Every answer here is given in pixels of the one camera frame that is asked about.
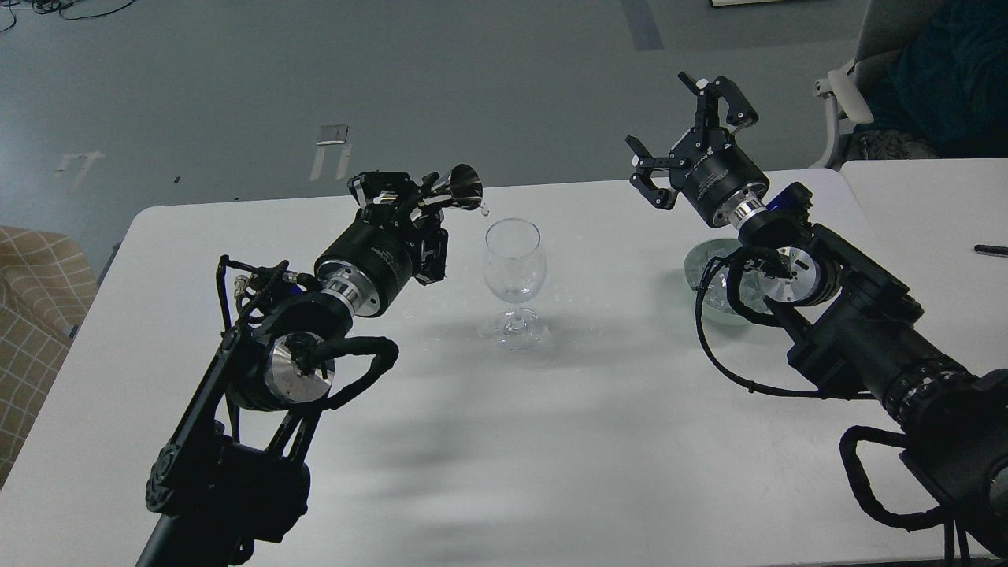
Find clear wine glass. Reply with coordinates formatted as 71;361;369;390
476;217;547;350

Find seated person in teal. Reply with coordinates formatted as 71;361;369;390
846;1;1007;159

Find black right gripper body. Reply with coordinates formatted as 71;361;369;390
669;130;769;229

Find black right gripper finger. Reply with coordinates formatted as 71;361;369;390
677;72;760;150
625;135;685;209

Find white office chair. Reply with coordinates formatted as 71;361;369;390
810;0;950;171

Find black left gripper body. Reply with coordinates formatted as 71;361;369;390
314;221;417;318

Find black floor cables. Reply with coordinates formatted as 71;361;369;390
0;0;136;32

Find black pen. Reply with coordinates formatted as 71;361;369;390
973;244;1008;258

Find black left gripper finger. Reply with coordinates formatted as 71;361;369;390
348;171;426;225
409;189;451;286

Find steel cocktail jigger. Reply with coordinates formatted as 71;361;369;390
417;164;484;211

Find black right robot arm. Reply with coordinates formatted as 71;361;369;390
626;72;1007;566

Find green bowl of ice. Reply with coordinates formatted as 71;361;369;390
683;239;761;327

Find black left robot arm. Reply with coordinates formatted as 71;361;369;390
137;164;484;566

